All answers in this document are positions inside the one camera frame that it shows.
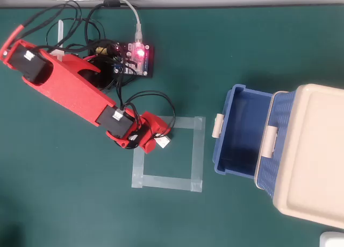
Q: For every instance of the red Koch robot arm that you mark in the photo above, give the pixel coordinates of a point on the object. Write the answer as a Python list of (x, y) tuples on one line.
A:
[(75, 93)]

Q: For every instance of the clear tape strip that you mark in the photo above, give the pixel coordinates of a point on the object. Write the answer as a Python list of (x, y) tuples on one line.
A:
[(188, 122), (166, 182), (138, 166), (197, 155)]

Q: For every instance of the black controller board, red LED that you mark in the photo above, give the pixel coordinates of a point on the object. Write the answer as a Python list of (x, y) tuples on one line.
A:
[(145, 64)]

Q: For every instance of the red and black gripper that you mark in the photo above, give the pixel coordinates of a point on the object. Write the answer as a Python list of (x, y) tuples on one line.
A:
[(139, 135)]

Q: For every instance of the white translucent plastic strip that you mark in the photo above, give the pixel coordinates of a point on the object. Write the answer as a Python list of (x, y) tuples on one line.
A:
[(61, 34)]

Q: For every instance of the white cube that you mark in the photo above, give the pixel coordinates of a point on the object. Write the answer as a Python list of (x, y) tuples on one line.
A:
[(164, 142)]

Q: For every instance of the white object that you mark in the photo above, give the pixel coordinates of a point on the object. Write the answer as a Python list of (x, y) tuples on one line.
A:
[(333, 241)]

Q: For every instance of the beige plastic drawer cabinet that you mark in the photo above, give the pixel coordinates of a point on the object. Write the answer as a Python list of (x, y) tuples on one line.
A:
[(314, 155)]

